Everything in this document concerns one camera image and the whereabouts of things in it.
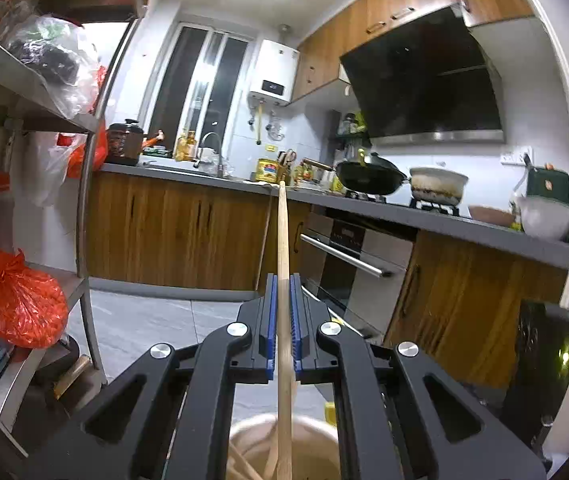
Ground yellow tulip plastic spoon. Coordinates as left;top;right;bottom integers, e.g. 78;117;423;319
324;402;337;427

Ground white ceramic floral utensil holder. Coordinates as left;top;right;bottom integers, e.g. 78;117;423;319
226;414;342;479

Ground wooden chopstick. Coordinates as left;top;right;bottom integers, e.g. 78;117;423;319
276;181;294;480
263;426;278;480
229;442;263;480

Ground kitchen faucet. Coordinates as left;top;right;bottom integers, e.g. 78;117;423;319
193;131;225;178

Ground wooden lower cabinets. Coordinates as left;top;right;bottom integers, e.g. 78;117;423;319
88;170;567;388

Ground wooden cabinets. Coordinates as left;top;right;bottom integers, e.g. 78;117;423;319
292;0;534;100
88;170;567;388

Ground white bowl on counter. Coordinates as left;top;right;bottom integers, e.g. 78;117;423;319
515;196;569;240

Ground built-in oven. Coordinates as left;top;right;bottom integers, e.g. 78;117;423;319
294;206;417;344

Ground white ceramic pot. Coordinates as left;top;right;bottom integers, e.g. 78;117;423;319
409;167;469;207

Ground red plastic bag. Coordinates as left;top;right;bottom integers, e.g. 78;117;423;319
0;250;68;349

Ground black wok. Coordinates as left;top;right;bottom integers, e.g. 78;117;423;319
335;148;409;195

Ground yellow oil container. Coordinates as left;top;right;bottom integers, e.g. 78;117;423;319
255;158;280;184

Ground orange bag hanging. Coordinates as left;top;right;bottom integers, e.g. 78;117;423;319
58;121;111;180

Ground dark electric pressure cooker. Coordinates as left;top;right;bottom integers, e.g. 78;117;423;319
106;118;144;166

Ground white plastic bag hanging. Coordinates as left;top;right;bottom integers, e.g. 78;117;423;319
21;131;84;208

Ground black range hood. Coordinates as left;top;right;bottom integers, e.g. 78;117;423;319
341;4;505;145

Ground window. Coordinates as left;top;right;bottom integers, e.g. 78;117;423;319
142;22;252;160

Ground wooden upper cabinets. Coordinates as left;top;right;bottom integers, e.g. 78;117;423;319
292;0;534;100

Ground white water heater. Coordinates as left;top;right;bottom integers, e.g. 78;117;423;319
249;39;299;106

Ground clear bag on shelf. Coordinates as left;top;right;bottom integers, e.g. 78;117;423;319
4;15;102;119

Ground metal storage shelf rack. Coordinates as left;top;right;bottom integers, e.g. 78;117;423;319
0;0;146;460

